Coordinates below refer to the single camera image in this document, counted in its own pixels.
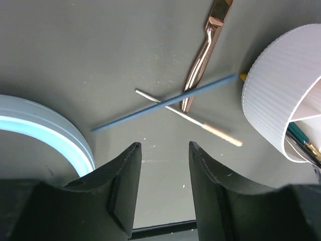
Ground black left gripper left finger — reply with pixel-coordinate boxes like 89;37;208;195
1;142;142;240

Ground dark teal chopstick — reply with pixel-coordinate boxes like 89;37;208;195
91;74;238;133

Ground gold spoon green handle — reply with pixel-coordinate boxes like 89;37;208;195
286;122;320;164

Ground white divided round container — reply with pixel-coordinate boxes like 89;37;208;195
241;24;320;163

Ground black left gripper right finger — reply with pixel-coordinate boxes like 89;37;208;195
189;142;320;240

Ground silver copper chopstick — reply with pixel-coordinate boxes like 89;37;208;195
135;89;243;148

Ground light blue headphones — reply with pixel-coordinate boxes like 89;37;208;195
1;94;96;177

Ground copper utensil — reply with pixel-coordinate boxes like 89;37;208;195
180;0;234;113

